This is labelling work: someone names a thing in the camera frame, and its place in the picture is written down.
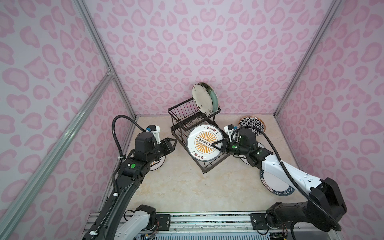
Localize small orange sunburst plate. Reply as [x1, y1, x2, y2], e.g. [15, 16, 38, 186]
[150, 156, 166, 171]

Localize large orange sunburst plate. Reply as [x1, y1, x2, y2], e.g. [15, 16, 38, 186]
[187, 124, 224, 162]

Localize black wire dish rack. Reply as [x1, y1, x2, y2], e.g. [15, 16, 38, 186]
[168, 98, 229, 174]

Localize teal plate with flower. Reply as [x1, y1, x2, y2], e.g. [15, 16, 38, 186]
[207, 84, 219, 113]

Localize cream plate red berries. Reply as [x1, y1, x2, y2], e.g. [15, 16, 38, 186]
[192, 83, 213, 116]

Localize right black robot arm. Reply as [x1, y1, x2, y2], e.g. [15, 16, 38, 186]
[209, 126, 347, 232]

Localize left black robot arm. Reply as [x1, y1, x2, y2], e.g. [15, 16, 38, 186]
[83, 132, 177, 240]

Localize white plate blue clover outline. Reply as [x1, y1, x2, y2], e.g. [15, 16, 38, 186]
[239, 142, 265, 165]

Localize navy geometric pattern plate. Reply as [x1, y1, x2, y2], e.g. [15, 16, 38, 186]
[238, 116, 266, 133]

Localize white plate dark lettered rim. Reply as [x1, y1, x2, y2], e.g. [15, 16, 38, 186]
[260, 170, 295, 197]

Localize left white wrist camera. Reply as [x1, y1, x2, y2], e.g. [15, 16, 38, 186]
[146, 125, 161, 145]

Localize left black corrugated cable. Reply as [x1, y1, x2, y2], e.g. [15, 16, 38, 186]
[88, 114, 147, 240]

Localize black corrugated cable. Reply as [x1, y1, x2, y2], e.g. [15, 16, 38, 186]
[88, 114, 147, 240]
[230, 125, 343, 232]

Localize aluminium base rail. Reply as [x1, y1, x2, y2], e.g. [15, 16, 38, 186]
[81, 209, 342, 240]

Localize right black corrugated cable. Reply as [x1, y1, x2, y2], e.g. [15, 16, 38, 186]
[230, 125, 343, 232]

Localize left aluminium wall frame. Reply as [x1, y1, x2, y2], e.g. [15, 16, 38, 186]
[1, 1, 131, 240]

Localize right aluminium corner post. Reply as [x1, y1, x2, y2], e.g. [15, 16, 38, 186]
[274, 0, 345, 119]

